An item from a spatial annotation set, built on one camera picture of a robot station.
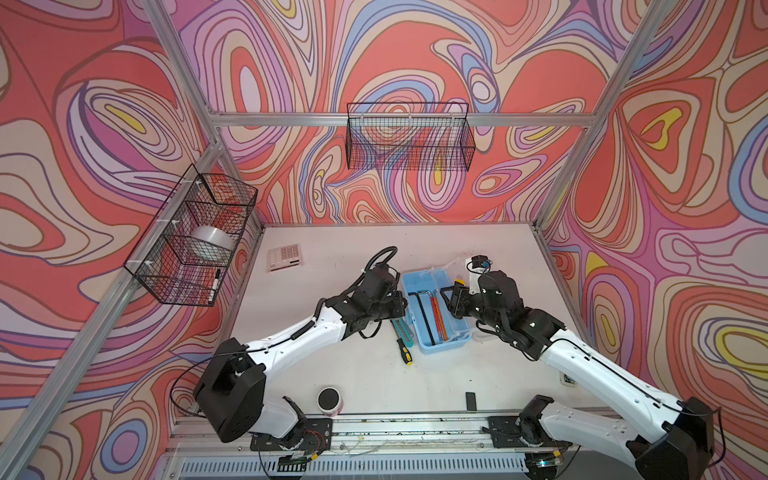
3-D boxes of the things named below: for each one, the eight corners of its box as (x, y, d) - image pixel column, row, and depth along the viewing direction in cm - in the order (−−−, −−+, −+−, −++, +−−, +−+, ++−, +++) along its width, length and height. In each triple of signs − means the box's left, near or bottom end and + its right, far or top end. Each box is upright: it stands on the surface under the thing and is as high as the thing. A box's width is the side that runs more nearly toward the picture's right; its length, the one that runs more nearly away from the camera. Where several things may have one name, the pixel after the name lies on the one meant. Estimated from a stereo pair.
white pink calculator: (270, 273, 108) (267, 268, 105) (269, 254, 113) (266, 249, 111) (303, 265, 110) (302, 260, 107) (301, 247, 116) (299, 242, 113)
